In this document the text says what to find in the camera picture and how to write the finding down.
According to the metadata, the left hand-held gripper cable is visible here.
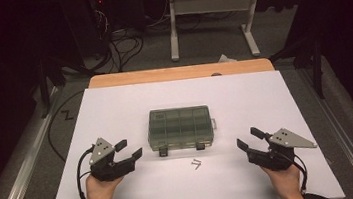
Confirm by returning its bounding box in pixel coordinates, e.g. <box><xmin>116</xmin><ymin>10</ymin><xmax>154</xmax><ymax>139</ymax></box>
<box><xmin>72</xmin><ymin>146</ymin><xmax>100</xmax><ymax>199</ymax></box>

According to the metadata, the hand-held gripper cable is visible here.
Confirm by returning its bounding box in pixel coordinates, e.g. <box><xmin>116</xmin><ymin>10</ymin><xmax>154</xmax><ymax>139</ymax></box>
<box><xmin>290</xmin><ymin>152</ymin><xmax>311</xmax><ymax>197</ymax></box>
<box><xmin>72</xmin><ymin>146</ymin><xmax>100</xmax><ymax>199</ymax></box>

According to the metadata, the white paper scrap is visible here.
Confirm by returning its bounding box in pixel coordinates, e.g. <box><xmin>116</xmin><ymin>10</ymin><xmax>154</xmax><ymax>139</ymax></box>
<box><xmin>217</xmin><ymin>51</ymin><xmax>239</xmax><ymax>65</ymax></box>

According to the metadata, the black metal stand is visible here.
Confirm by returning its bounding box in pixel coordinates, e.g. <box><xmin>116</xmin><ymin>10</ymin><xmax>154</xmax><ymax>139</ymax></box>
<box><xmin>33</xmin><ymin>55</ymin><xmax>71</xmax><ymax>120</ymax></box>
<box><xmin>267</xmin><ymin>34</ymin><xmax>328</xmax><ymax>105</ymax></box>

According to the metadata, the clear plastic compartment box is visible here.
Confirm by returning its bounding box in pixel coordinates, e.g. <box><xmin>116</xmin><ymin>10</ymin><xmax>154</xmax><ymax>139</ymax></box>
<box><xmin>145</xmin><ymin>102</ymin><xmax>220</xmax><ymax>159</ymax></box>

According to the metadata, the white table mat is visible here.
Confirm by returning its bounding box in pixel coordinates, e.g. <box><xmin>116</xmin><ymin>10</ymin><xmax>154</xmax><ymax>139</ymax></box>
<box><xmin>34</xmin><ymin>60</ymin><xmax>347</xmax><ymax>199</ymax></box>

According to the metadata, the tangle of black cables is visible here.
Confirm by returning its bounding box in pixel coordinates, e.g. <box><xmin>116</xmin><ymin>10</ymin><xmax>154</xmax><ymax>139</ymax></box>
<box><xmin>85</xmin><ymin>2</ymin><xmax>149</xmax><ymax>77</ymax></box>

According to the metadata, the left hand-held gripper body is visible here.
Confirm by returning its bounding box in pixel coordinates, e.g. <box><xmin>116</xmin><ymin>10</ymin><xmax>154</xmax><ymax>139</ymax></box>
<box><xmin>85</xmin><ymin>133</ymin><xmax>138</xmax><ymax>185</ymax></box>

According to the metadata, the person's right hand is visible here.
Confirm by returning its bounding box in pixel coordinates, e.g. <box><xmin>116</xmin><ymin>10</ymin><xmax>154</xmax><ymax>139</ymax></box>
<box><xmin>261</xmin><ymin>161</ymin><xmax>306</xmax><ymax>199</ymax></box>

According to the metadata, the aluminium floor rail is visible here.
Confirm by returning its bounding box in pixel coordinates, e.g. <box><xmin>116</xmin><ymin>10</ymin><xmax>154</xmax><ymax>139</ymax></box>
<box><xmin>295</xmin><ymin>60</ymin><xmax>353</xmax><ymax>199</ymax></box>
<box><xmin>0</xmin><ymin>85</ymin><xmax>76</xmax><ymax>199</ymax></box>

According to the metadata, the long black floor cable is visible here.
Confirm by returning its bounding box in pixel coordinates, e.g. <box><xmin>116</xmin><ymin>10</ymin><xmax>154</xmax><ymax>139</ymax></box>
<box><xmin>42</xmin><ymin>89</ymin><xmax>94</xmax><ymax>164</ymax></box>

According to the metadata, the white cable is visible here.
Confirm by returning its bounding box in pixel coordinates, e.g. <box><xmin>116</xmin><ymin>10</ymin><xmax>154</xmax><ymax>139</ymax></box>
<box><xmin>143</xmin><ymin>0</ymin><xmax>174</xmax><ymax>29</ymax></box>

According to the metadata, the person's left hand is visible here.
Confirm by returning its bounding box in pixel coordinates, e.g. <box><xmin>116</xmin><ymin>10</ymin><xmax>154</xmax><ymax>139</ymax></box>
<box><xmin>83</xmin><ymin>170</ymin><xmax>126</xmax><ymax>199</ymax></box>

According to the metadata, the wooden table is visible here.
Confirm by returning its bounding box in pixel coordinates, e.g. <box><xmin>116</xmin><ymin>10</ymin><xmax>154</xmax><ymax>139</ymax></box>
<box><xmin>86</xmin><ymin>54</ymin><xmax>276</xmax><ymax>92</ymax></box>

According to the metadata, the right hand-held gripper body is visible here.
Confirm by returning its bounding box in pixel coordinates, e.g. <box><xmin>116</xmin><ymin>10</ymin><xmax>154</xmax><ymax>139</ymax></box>
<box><xmin>244</xmin><ymin>124</ymin><xmax>321</xmax><ymax>175</ymax></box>

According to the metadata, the white-legged desk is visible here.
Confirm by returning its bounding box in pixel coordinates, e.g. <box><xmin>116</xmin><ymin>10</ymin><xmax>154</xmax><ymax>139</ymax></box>
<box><xmin>164</xmin><ymin>0</ymin><xmax>314</xmax><ymax>67</ymax></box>

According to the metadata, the black device with red light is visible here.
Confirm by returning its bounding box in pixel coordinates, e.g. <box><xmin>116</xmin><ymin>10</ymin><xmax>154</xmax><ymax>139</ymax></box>
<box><xmin>62</xmin><ymin>0</ymin><xmax>114</xmax><ymax>63</ymax></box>

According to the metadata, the right hand-held gripper cable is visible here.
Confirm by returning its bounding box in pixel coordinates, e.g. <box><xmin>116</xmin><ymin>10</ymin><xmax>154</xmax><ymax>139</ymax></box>
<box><xmin>290</xmin><ymin>152</ymin><xmax>311</xmax><ymax>197</ymax></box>

